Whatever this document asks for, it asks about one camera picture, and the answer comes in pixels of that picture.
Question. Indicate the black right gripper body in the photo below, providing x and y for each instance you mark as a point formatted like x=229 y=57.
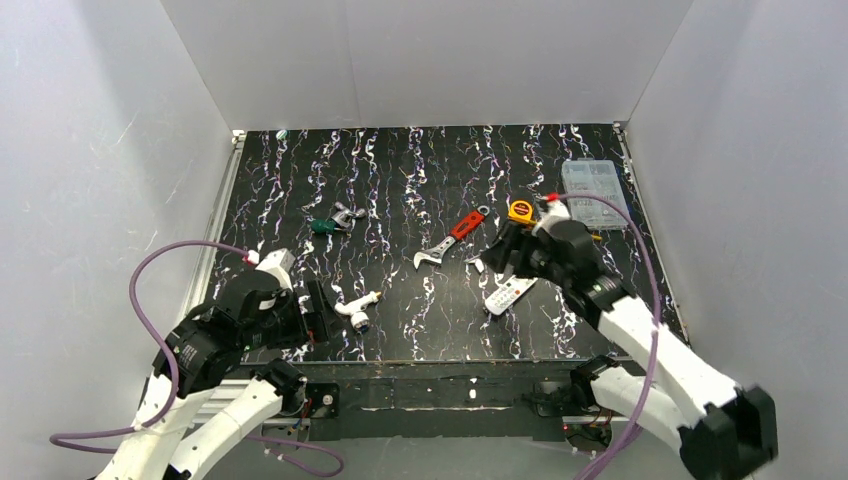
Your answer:
x=515 y=249

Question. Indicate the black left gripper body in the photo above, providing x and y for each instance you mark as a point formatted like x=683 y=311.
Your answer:
x=318 y=312

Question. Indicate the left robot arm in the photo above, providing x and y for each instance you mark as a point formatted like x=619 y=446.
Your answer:
x=260 y=308

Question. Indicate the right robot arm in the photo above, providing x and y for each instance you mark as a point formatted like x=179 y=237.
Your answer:
x=718 y=428

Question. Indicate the white plastic valve fitting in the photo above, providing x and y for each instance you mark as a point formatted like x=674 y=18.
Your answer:
x=355 y=310

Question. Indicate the yellow tape measure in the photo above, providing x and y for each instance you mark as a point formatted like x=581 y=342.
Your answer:
x=522 y=212

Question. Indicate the clear plastic screw box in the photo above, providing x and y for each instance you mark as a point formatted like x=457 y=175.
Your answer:
x=596 y=178

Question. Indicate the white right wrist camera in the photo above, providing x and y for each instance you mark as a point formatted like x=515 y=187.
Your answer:
x=552 y=210

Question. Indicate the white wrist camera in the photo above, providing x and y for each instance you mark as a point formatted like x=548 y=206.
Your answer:
x=278 y=263
x=552 y=210

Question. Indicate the red handled ratchet wrench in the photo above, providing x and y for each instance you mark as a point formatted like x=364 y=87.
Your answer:
x=459 y=232

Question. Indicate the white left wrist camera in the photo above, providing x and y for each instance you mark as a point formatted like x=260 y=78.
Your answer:
x=278 y=263

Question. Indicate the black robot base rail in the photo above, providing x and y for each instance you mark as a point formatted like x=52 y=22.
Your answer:
x=442 y=399

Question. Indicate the green handled screwdriver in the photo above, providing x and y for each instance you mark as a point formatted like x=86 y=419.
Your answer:
x=327 y=226

